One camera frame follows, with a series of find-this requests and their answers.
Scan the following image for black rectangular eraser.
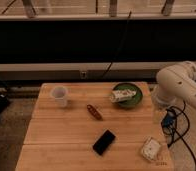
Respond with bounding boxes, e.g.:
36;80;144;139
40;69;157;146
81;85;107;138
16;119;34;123
92;130;116;155

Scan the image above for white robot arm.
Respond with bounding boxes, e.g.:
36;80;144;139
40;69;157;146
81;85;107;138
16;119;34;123
152;61;196;109

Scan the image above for white tube in bowl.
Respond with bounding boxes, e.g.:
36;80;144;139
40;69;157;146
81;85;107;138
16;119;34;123
110;89;136;103

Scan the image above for brown oblong object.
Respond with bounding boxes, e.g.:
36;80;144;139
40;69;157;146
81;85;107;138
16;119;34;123
87;104;102;120

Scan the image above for green bowl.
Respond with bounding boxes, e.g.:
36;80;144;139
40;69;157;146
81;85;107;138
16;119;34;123
114;83;143;109

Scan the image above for wall outlet box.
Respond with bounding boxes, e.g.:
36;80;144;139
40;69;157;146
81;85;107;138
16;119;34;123
80;71;87;79

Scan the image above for black hanging cable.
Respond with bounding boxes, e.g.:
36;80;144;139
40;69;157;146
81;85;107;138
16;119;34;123
99;9;133;80

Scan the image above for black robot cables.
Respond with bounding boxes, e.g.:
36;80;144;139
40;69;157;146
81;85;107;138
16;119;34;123
161;100;196;171

